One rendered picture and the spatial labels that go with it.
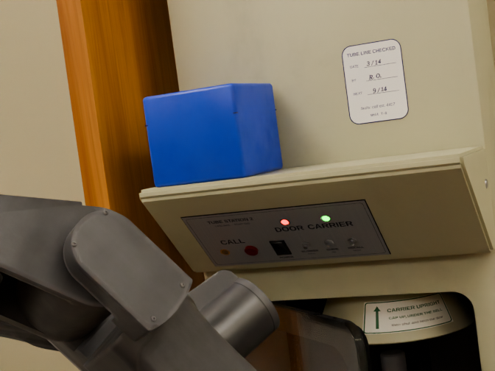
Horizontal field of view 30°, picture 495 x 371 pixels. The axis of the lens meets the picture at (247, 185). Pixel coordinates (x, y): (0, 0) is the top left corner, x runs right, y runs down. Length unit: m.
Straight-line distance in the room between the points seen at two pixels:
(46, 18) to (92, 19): 0.66
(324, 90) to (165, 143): 0.17
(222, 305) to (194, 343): 0.27
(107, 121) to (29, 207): 0.48
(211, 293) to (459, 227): 0.24
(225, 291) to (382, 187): 0.17
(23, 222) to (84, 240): 0.03
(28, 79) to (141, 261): 1.19
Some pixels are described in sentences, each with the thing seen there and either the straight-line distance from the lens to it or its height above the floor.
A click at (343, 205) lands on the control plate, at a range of 0.85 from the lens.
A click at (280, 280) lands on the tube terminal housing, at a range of 0.99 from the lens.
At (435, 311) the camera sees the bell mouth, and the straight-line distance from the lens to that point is 1.00.
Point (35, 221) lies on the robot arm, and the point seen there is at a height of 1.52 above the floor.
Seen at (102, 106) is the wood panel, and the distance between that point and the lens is 0.98.
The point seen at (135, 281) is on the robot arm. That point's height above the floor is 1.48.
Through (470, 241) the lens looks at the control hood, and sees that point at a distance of 0.88.
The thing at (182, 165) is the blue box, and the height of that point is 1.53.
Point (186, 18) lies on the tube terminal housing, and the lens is 1.01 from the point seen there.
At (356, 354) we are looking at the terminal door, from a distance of 0.75.
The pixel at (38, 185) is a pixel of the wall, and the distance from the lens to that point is 1.67.
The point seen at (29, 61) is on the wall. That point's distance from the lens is 1.66.
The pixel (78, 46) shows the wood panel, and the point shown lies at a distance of 0.98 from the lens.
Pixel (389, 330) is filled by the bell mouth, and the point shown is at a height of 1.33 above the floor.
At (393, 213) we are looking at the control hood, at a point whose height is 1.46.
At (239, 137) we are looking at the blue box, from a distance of 0.87.
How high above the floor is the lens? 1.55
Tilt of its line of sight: 3 degrees down
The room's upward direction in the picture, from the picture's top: 8 degrees counter-clockwise
